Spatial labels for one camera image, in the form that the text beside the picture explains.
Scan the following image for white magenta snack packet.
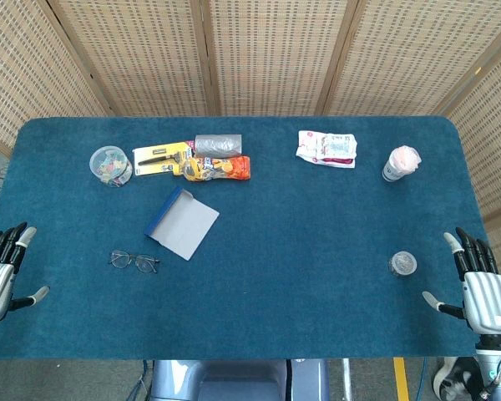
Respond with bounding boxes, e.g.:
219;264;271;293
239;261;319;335
316;132;358;169

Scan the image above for clear jar of coloured clips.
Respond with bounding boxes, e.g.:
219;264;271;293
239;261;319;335
89;145;134;188

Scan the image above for orange snack packet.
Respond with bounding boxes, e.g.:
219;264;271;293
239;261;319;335
173;155;252;183

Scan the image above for yellow utility knife package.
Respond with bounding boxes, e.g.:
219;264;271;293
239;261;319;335
132;140;195;177

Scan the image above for metal table leg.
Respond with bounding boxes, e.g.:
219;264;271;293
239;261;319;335
342;358;354;401

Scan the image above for white snack packet red logo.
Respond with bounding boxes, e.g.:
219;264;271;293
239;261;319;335
295;129;331;163

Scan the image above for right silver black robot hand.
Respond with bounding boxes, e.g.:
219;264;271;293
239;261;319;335
422;226;501;335

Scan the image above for blue table mat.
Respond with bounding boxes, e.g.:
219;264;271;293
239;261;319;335
0;115;501;361

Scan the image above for black white robot base part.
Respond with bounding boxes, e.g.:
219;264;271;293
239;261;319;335
432;357;481;401

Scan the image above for white paper cup blue print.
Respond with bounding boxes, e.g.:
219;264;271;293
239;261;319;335
382;152;407;183

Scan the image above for woven bamboo folding screen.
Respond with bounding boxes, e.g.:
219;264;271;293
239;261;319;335
0;0;501;293

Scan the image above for grey-blue robot torso base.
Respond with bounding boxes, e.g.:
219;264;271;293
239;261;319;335
149;358;331;401

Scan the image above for blue floor cable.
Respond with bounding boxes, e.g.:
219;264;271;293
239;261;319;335
414;358;429;401

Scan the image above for grey notebook with blue spine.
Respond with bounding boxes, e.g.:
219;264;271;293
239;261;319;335
144;185;220;261

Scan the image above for black-rimmed eyeglasses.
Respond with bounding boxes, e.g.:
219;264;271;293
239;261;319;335
108;249;161;275

